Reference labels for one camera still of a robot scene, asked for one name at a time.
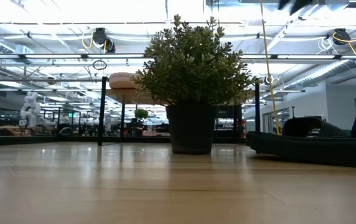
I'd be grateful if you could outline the pink rubber slide sandal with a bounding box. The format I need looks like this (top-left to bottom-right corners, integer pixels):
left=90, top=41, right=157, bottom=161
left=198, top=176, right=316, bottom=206
left=108, top=72, right=139, bottom=90

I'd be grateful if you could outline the wooden shelf with black legs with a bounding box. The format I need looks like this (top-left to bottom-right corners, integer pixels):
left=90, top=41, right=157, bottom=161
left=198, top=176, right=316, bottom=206
left=97, top=76, right=261, bottom=146

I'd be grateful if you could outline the green plant in black pot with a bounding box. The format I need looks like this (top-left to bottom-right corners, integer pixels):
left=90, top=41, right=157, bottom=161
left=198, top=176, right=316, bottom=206
left=130, top=14, right=262, bottom=156

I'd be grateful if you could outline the small green background plant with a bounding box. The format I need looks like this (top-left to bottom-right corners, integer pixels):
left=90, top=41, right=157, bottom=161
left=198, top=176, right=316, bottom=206
left=134, top=108, right=149, bottom=122

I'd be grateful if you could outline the long ceiling light strip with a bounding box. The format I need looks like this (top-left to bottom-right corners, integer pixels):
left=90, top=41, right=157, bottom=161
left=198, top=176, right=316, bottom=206
left=0, top=53, right=356, bottom=60

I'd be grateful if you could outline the white robot figure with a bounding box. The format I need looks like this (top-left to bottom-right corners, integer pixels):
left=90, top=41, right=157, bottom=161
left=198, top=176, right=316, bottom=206
left=19, top=91, right=57, bottom=128

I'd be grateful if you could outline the black ceiling cable reel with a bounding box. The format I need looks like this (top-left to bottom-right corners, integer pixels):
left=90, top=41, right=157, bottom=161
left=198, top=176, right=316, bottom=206
left=91, top=27, right=116, bottom=54
left=332, top=27, right=352, bottom=46

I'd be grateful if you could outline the long yellow cable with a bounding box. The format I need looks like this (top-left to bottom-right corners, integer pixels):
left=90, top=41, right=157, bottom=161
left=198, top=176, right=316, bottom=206
left=260, top=0, right=281, bottom=135

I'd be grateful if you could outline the silver ceiling duct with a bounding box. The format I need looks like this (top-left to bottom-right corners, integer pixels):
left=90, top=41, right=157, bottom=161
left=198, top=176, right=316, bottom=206
left=285, top=58, right=350, bottom=91

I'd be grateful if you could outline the black metal table frame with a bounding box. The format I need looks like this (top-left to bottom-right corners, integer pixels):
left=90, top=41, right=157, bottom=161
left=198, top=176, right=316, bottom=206
left=0, top=134, right=248, bottom=147

